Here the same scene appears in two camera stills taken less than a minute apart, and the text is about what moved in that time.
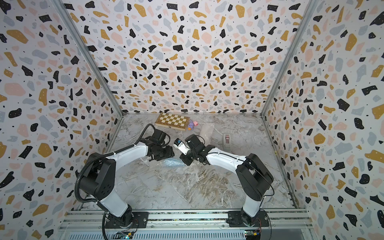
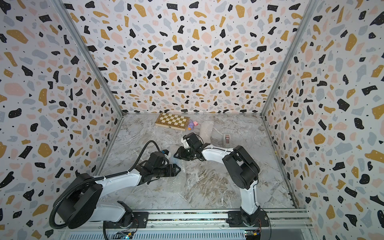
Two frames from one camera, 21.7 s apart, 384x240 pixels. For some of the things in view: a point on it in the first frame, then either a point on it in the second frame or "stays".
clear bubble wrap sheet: x=205 y=133 stays
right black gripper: x=183 y=158 stays
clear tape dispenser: x=227 y=141 stays
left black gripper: x=170 y=153 → x=170 y=168
